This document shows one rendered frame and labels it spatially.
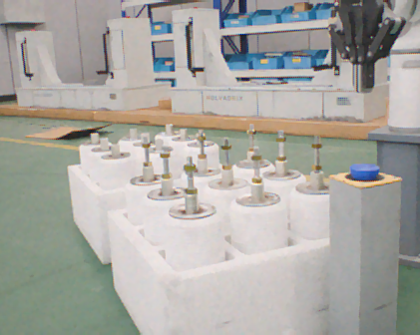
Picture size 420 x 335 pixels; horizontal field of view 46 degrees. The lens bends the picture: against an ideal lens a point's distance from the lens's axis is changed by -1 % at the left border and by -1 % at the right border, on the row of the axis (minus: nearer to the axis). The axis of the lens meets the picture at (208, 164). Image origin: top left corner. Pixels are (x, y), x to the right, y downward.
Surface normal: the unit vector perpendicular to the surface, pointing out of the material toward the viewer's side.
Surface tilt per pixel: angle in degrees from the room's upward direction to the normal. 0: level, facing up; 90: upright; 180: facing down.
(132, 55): 90
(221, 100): 90
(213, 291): 90
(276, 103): 90
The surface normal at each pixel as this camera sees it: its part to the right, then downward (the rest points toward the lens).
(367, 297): 0.40, 0.18
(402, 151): -0.64, 0.20
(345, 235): -0.91, 0.14
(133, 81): 0.77, 0.10
